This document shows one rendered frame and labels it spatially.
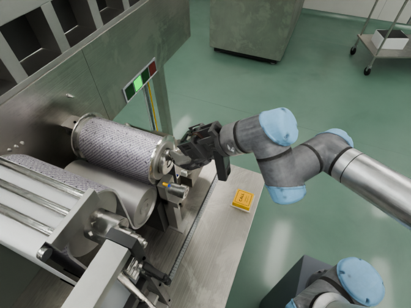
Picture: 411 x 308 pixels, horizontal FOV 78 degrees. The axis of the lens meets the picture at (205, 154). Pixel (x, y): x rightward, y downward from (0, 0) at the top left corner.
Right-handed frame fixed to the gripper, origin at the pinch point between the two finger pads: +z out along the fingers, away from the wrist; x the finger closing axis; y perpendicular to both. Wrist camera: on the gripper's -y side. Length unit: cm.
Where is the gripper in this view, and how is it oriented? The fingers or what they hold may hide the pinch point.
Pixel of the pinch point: (179, 160)
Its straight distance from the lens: 73.8
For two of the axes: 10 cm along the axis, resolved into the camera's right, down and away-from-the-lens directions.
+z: -7.1, 1.7, 6.9
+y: -5.9, -6.7, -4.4
